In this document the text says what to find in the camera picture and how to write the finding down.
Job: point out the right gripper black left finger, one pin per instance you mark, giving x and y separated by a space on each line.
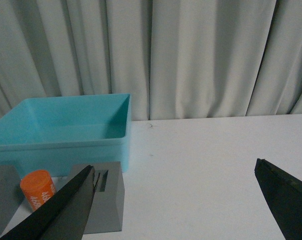
63 216

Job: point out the orange cylinder with white numbers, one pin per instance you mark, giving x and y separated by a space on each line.
38 188

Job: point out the white pleated curtain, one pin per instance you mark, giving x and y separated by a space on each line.
177 59

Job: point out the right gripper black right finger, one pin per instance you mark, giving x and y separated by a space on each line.
283 195

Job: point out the gray block with square hole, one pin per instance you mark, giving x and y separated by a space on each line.
106 214

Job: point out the light blue plastic box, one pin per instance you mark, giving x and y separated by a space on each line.
55 133

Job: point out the gray block with round hole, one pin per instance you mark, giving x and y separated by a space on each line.
8 197

